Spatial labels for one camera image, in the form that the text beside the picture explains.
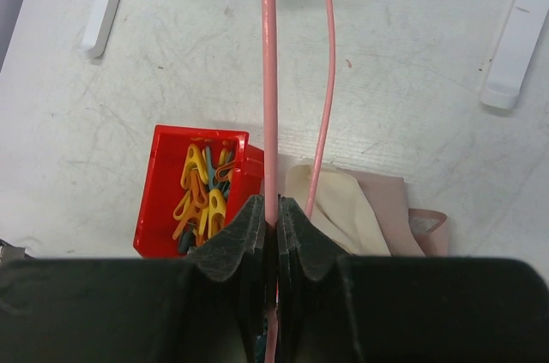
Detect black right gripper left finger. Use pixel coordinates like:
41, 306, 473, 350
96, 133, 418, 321
1, 196, 266, 362

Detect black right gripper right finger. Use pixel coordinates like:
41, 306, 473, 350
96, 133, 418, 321
277, 197, 548, 362

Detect pink cream underwear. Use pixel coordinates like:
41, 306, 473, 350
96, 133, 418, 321
311, 165, 449, 257

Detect pink wire hanger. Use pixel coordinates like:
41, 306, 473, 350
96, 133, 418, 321
262, 0, 336, 362

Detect red plastic bin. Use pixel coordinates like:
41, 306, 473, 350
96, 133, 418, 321
134, 125, 264, 257

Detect pile of coloured clothespins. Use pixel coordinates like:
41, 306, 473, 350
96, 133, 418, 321
172, 139, 235, 255

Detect white clothes rack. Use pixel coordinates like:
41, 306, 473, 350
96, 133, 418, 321
81, 0, 548, 110

